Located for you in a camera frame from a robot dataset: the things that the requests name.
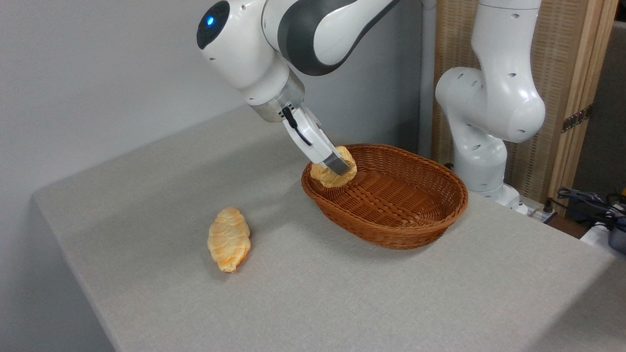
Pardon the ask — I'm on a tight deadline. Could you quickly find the brown wicker basket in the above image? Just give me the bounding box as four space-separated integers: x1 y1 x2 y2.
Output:
301 143 469 250

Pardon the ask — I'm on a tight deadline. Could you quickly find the wooden woven folding screen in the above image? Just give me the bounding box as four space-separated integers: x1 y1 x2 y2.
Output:
432 0 620 207

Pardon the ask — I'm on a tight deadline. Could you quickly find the dark metal screen hinge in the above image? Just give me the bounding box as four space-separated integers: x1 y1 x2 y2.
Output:
561 104 594 134

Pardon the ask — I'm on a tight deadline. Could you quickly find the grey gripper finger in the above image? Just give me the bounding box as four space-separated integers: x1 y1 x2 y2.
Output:
323 151 351 176

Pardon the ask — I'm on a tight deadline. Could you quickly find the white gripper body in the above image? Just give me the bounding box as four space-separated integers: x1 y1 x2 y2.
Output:
282 104 339 165

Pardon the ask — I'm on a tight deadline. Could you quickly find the dark cable bundle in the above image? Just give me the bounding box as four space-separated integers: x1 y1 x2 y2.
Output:
556 187 626 231

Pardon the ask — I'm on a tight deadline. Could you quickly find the long croissant-shaped bread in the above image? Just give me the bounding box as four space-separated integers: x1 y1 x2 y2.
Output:
207 206 251 273

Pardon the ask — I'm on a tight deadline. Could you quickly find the round ridged bread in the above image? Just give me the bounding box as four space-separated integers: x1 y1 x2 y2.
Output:
309 145 358 189

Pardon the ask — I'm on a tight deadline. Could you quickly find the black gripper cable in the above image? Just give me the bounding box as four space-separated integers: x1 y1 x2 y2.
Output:
282 106 313 147

